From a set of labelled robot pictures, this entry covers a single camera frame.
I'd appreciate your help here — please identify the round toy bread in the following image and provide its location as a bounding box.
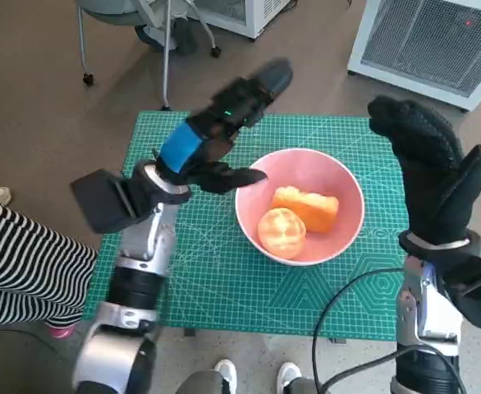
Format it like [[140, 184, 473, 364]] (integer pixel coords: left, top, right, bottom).
[[257, 207, 307, 260]]

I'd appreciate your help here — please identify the small white mesh cabinet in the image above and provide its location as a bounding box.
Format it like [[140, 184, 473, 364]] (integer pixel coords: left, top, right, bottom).
[[190, 0, 297, 40]]

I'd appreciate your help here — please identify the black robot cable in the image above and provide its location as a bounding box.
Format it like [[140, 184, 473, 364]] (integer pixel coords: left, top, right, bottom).
[[310, 267, 405, 394]]

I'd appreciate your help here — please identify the grey wheeled chair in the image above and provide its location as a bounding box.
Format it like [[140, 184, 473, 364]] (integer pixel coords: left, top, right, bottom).
[[76, 0, 222, 87]]

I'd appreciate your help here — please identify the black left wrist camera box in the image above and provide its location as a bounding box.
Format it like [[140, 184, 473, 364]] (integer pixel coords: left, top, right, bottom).
[[70, 169, 143, 234]]

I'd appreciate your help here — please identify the pink bowl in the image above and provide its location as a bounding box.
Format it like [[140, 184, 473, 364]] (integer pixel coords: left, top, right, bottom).
[[235, 149, 366, 267]]

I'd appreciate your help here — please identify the green cutting mat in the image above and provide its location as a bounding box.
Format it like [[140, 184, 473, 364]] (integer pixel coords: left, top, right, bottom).
[[83, 110, 408, 341]]

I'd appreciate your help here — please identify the grey metal pole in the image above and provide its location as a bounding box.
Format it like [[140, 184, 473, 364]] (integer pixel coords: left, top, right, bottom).
[[161, 0, 172, 112]]

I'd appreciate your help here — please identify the large white mesh cabinet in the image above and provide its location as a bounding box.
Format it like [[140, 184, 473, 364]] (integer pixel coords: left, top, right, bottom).
[[346, 0, 481, 112]]

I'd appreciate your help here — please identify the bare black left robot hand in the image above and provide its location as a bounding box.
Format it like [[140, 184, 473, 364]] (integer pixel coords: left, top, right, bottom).
[[153, 58, 295, 195]]

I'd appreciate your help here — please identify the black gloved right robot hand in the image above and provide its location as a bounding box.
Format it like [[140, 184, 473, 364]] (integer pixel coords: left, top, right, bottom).
[[366, 95, 481, 247]]

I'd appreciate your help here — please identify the rectangular toy bread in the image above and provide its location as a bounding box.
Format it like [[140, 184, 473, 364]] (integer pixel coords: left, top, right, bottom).
[[270, 185, 341, 235]]

